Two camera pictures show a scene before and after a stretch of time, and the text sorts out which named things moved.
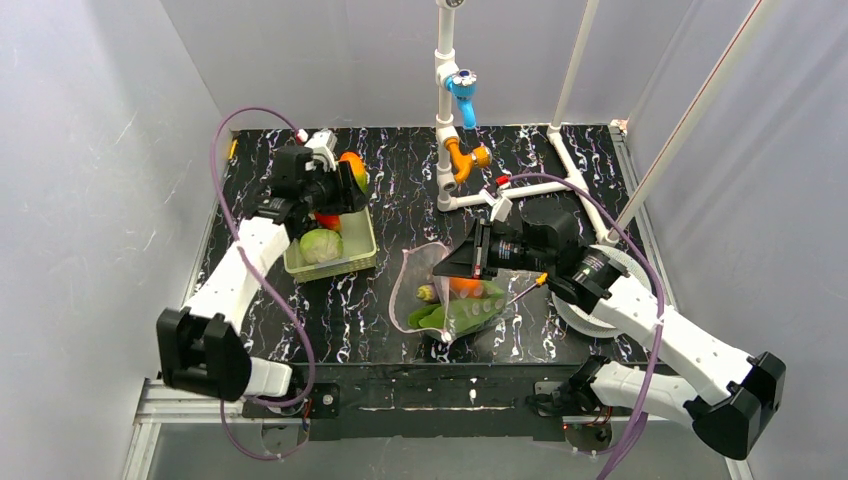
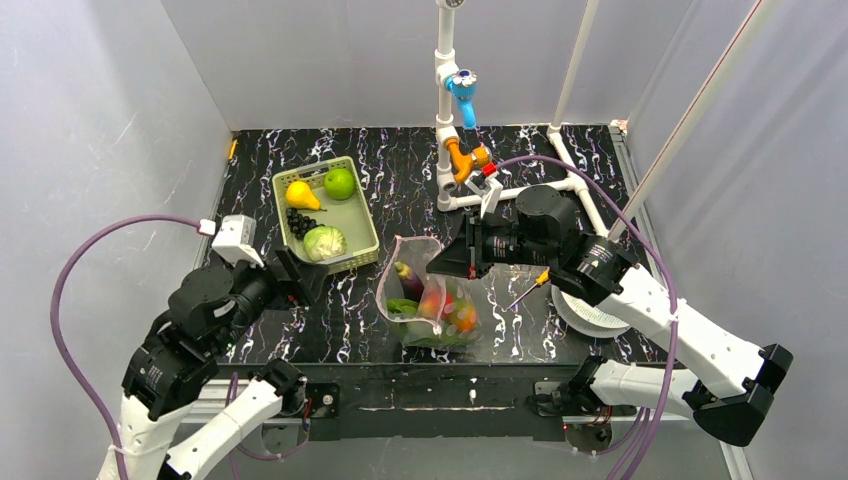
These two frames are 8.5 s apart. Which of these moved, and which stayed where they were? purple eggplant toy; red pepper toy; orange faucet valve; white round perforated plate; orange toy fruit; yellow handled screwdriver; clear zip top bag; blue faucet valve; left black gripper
Moved: left black gripper; red pepper toy; purple eggplant toy; orange toy fruit; clear zip top bag
Stayed: blue faucet valve; orange faucet valve; white round perforated plate; yellow handled screwdriver
